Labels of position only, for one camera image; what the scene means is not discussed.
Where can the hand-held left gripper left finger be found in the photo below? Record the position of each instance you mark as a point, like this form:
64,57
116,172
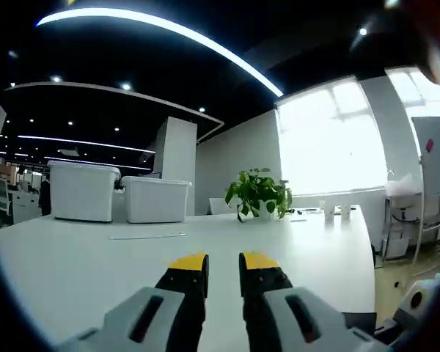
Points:
179,304

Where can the white plastic bag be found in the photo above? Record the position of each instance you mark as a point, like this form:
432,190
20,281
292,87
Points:
403,183

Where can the curved ceiling light strip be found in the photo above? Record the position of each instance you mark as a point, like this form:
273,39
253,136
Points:
168,25

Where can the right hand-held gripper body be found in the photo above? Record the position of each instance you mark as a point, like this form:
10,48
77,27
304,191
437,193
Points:
421,300

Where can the white chair back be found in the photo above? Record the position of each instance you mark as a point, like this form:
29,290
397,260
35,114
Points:
220,207

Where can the grey whiteboard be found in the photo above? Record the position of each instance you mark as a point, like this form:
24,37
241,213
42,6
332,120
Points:
436,157

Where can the potted green plant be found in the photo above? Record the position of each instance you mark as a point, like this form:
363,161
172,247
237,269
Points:
258,190

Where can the person's head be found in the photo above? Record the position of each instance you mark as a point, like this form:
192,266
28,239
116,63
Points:
438,62

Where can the white low cabinet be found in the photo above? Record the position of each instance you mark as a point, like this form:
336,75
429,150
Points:
25,207

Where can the white desk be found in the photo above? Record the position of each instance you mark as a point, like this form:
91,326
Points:
77,256

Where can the wide bright window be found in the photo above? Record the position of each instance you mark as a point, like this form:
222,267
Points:
330,146

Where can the narrow bright window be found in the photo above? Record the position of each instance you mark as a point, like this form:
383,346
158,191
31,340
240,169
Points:
407,91

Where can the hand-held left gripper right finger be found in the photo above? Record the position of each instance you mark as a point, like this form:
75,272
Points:
267,304

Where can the low white storage bin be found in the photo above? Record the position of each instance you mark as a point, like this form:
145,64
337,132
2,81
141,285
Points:
155,201

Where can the white square pillar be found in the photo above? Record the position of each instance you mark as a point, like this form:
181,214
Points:
177,165

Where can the small black desk item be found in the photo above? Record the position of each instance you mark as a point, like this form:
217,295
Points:
299,211

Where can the tall white storage bin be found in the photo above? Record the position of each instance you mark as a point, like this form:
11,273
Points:
82,194

